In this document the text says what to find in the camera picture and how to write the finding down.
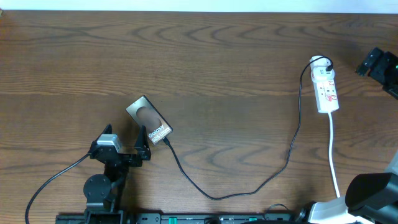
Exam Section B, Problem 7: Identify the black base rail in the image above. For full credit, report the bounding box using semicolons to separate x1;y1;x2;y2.
55;213;295;224

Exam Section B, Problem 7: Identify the black charging cable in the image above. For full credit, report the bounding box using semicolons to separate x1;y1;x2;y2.
162;56;335;201

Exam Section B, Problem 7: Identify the white power strip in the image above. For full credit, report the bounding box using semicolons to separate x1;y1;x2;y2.
310;55;339;114

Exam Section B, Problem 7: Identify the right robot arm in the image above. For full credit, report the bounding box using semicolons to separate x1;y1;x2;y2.
295;48;397;223

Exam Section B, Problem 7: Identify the Galaxy S25 Ultra smartphone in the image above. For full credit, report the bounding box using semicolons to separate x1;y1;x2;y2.
126;95;173;145

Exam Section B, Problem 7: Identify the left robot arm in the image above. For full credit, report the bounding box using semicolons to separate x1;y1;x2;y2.
83;124;151;223

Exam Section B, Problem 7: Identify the white power strip cord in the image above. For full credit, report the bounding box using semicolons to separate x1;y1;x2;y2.
327;112;341;198

